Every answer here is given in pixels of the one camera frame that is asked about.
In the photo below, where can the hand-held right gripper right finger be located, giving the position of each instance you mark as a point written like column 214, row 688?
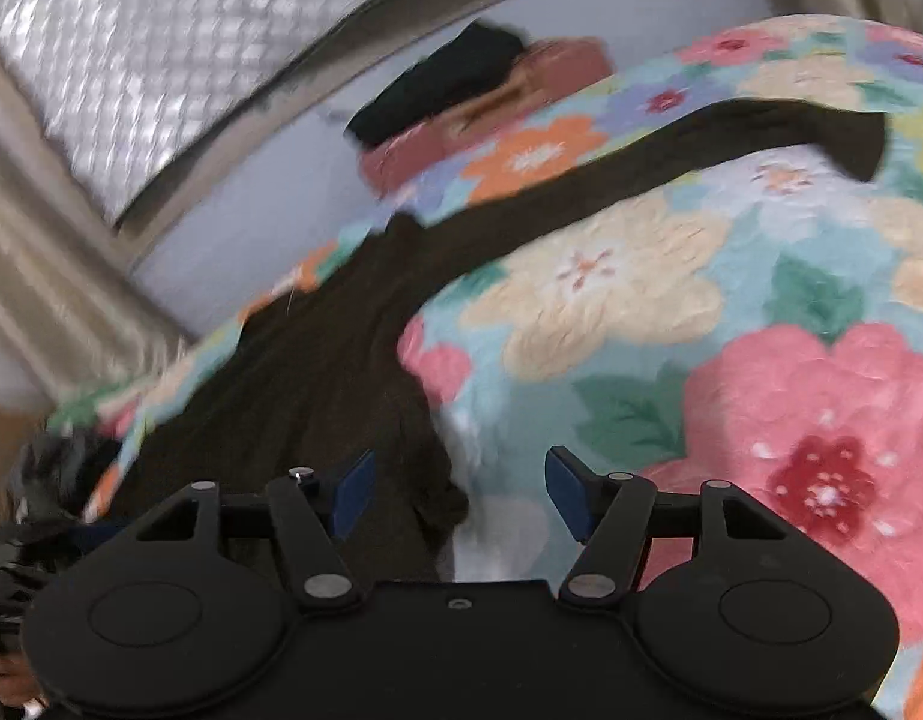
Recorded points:
column 566, row 491

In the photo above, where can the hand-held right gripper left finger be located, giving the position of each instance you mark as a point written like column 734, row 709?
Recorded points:
column 354, row 495

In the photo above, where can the dark brown garment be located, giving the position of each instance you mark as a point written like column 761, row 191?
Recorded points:
column 319, row 390

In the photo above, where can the folded black clothes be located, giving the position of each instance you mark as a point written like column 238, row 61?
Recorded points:
column 431, row 90

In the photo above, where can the floral quilted bedspread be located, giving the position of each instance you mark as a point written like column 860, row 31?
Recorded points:
column 619, row 300

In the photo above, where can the dark grey clothing pile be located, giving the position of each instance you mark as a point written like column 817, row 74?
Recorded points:
column 34, row 562

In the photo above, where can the pink suitcase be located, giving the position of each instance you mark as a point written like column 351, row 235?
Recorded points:
column 431, row 154

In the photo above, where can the foil covered window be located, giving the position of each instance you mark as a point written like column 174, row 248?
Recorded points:
column 169, row 52

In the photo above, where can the pale blue wall sheet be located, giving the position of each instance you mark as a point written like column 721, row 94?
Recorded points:
column 281, row 217

